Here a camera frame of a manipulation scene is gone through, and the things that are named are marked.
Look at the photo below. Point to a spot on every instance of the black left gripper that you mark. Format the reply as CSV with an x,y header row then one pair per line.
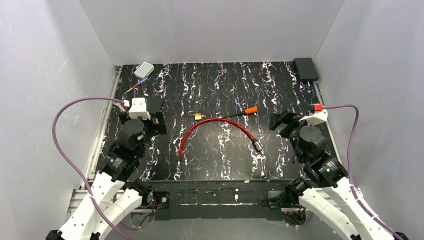
x,y
156,120

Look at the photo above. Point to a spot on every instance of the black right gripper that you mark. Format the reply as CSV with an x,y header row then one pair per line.
x,y
284,120

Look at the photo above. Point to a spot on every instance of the brass padlock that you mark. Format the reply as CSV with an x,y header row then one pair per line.
x,y
197,115

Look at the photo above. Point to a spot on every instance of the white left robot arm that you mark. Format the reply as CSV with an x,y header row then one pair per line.
x,y
109,199

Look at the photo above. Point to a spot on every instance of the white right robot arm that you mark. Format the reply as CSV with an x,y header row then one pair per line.
x,y
350,216

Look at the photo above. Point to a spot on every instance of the red blue small screwdriver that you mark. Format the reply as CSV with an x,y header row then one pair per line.
x,y
139,83

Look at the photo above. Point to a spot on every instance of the black box in corner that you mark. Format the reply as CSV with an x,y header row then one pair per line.
x,y
305,69

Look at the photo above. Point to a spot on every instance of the white small box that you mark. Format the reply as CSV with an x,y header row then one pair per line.
x,y
144,70

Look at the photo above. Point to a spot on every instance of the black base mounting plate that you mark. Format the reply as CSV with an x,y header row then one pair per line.
x,y
223,199

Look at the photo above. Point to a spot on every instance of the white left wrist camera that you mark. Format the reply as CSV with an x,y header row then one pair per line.
x,y
138,108

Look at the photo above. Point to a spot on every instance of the orange handled screwdriver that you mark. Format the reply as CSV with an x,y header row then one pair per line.
x,y
247,111

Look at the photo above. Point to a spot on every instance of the aluminium frame rail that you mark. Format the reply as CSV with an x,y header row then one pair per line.
x,y
81,127

